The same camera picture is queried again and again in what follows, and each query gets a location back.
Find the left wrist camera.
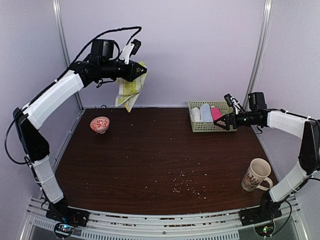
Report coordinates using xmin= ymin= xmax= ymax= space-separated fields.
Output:
xmin=119 ymin=39 xmax=142 ymax=65

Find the left circuit board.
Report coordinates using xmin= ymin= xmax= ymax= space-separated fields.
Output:
xmin=53 ymin=222 xmax=75 ymax=238

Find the circuit board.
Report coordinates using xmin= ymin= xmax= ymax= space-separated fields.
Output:
xmin=254 ymin=223 xmax=275 ymax=237
xmin=53 ymin=222 xmax=75 ymax=238

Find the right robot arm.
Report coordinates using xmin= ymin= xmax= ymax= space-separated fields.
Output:
xmin=213 ymin=92 xmax=320 ymax=221

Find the right aluminium corner post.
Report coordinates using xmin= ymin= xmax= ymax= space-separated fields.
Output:
xmin=243 ymin=0 xmax=273 ymax=109

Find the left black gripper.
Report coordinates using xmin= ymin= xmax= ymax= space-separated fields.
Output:
xmin=101 ymin=60 xmax=148 ymax=83

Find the pink towel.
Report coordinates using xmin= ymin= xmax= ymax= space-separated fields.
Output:
xmin=210 ymin=107 xmax=222 ymax=121

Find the light blue rolled towel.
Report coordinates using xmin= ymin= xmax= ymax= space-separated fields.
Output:
xmin=200 ymin=103 xmax=213 ymax=123

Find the aluminium corner post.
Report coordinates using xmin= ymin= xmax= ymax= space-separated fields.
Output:
xmin=51 ymin=0 xmax=84 ymax=112
xmin=243 ymin=0 xmax=273 ymax=109

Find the cream mug red pattern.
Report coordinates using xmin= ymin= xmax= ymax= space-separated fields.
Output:
xmin=241 ymin=158 xmax=274 ymax=192

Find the green patterned towel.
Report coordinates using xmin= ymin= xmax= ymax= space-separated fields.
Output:
xmin=114 ymin=73 xmax=147 ymax=113

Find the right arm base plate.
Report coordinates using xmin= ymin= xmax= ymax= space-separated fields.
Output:
xmin=239 ymin=206 xmax=282 ymax=227

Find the left aluminium corner post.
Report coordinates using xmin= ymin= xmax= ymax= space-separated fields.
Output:
xmin=51 ymin=0 xmax=84 ymax=112

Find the right circuit board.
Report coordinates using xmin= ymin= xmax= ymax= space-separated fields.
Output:
xmin=254 ymin=223 xmax=275 ymax=237

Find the red patterned bowl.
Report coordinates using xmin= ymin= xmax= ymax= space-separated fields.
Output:
xmin=89 ymin=116 xmax=110 ymax=134

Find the white rolled towel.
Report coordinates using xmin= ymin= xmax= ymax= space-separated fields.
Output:
xmin=190 ymin=107 xmax=201 ymax=122

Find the green plastic basket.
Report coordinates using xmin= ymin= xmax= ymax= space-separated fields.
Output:
xmin=187 ymin=101 xmax=233 ymax=133

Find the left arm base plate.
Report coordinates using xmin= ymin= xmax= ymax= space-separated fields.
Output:
xmin=45 ymin=206 xmax=90 ymax=227

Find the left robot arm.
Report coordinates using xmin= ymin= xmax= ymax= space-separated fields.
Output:
xmin=13 ymin=39 xmax=147 ymax=222

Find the aluminium front rail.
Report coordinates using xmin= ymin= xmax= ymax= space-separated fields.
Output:
xmin=24 ymin=197 xmax=301 ymax=240

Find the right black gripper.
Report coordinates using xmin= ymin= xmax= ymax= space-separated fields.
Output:
xmin=213 ymin=109 xmax=259 ymax=131

